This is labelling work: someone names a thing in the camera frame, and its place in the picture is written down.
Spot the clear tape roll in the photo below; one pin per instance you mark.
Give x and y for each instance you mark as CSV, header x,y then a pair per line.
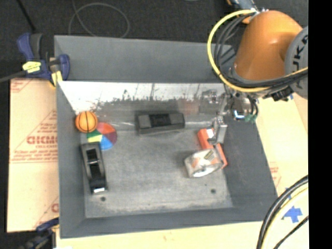
x,y
203,163

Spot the orange flat block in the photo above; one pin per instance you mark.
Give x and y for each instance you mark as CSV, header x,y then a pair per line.
x,y
205,139

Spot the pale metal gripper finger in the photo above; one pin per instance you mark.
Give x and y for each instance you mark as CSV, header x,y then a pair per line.
x,y
222,133
217,124

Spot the multicolour striped ball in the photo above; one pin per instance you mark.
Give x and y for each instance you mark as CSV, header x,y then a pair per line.
x,y
107,136

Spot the black rectangular box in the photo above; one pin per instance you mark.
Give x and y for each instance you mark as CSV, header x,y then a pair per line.
x,y
160,122

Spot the grey metal bin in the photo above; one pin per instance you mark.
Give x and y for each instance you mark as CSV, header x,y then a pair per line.
x,y
155,180

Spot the orange mini basketball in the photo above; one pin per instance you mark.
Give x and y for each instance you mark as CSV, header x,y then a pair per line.
x,y
86,121

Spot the black tape dispenser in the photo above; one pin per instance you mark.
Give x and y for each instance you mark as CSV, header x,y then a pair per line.
x,y
93,167

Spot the brown cardboard board red print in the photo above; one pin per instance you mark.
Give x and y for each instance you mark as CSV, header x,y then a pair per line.
x,y
31,139

